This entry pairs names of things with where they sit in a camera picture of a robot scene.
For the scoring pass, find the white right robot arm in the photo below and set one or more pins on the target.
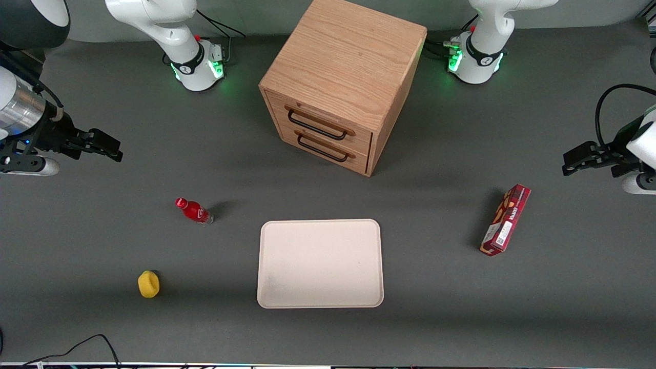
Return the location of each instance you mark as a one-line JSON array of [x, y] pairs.
[[189, 56]]

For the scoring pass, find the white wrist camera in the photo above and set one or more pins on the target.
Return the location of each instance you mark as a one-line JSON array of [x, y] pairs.
[[640, 184], [41, 166]]

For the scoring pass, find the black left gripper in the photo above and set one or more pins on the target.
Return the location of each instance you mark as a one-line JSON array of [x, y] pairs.
[[611, 152]]

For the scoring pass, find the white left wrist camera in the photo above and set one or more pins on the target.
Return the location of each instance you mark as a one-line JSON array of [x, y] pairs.
[[640, 184]]

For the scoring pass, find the yellow rounded toy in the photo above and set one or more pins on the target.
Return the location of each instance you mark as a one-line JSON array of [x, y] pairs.
[[148, 285]]

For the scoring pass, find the red cookie box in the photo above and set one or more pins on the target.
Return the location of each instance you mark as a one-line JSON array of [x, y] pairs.
[[505, 220]]

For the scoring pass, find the beige rectangular tray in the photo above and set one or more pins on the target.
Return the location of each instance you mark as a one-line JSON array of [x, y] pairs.
[[320, 264]]

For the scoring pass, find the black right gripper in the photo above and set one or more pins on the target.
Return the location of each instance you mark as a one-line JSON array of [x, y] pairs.
[[51, 131]]

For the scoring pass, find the red plastic bottle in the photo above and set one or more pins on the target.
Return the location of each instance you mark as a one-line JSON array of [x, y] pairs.
[[195, 211]]

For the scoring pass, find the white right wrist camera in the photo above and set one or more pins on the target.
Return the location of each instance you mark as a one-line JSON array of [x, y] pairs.
[[41, 166]]

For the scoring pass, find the wooden drawer cabinet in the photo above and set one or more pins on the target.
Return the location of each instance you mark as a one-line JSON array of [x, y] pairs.
[[348, 51]]

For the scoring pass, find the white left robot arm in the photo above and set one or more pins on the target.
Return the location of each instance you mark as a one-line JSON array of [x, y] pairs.
[[482, 61]]

